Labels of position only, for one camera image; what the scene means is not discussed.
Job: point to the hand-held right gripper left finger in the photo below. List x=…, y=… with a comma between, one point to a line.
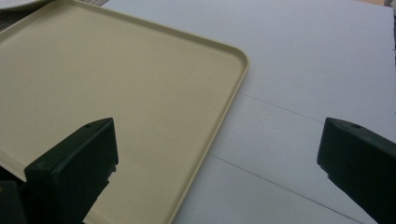
x=68, y=174

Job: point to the beige plastic tray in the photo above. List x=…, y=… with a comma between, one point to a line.
x=124, y=87

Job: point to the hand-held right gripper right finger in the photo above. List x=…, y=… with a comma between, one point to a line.
x=361, y=168

